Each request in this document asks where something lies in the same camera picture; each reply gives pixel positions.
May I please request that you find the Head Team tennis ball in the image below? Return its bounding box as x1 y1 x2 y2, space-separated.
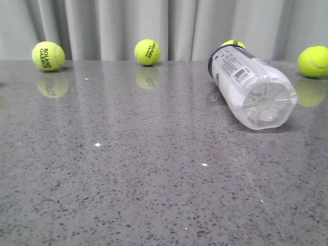
135 39 161 66

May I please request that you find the Roland Garros tennis ball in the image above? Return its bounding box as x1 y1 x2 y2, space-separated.
32 41 66 71

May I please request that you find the yellow tennis ball far right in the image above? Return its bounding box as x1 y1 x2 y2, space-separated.
298 46 327 77

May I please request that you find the white plastic tennis ball can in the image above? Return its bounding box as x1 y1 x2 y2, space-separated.
208 44 297 130

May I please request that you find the Wilson tennis ball behind can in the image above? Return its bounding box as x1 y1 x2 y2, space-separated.
221 39 246 49

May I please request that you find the grey pleated curtain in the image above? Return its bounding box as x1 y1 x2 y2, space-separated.
1 1 327 61

